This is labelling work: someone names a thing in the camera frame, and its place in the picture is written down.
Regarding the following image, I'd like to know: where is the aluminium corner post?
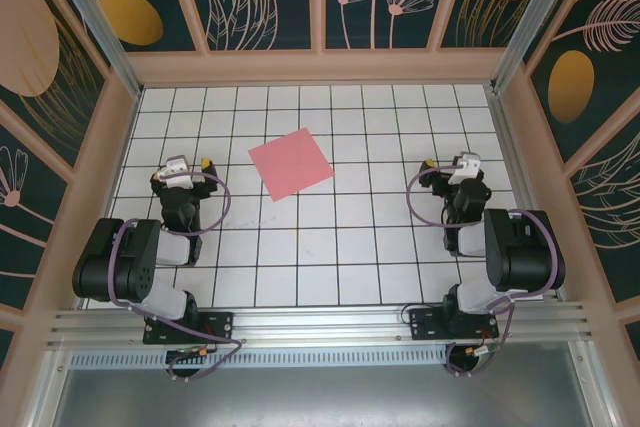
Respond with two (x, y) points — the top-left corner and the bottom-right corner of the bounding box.
(39, 0), (144, 99)
(489, 0), (599, 95)

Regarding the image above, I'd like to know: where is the pink square paper sheet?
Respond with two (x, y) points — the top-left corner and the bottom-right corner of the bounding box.
(248, 128), (336, 204)

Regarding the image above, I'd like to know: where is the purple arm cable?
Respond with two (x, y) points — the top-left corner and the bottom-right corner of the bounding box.
(406, 162), (561, 379)
(107, 170), (246, 383)

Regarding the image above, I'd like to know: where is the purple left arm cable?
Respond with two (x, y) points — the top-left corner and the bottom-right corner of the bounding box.
(107, 170), (246, 383)

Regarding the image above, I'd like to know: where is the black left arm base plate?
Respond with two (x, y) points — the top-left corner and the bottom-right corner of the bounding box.
(143, 310), (235, 346)

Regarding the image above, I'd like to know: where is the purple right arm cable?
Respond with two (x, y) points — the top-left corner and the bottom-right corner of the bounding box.
(406, 162), (561, 379)

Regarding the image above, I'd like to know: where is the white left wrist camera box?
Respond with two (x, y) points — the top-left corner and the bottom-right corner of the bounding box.
(158, 156), (195, 189)

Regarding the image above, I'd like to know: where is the slotted grey cable duct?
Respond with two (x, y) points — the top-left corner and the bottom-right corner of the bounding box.
(69, 350), (451, 369)

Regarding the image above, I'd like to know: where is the aluminium slotted base rail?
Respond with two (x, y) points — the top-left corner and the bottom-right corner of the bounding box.
(47, 299), (597, 349)

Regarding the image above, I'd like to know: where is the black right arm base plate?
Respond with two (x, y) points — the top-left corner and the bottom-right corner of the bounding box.
(408, 307), (501, 343)

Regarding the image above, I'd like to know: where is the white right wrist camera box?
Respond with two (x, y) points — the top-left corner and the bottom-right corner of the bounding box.
(447, 150), (482, 186)

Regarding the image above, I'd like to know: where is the aluminium side rail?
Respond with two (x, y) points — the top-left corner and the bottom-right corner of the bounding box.
(485, 85), (564, 302)

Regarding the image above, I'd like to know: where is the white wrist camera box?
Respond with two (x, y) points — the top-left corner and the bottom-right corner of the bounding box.
(158, 156), (195, 189)
(447, 150), (482, 186)

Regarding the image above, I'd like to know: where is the grey metal sheet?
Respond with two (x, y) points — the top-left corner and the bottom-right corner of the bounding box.
(29, 364), (615, 427)

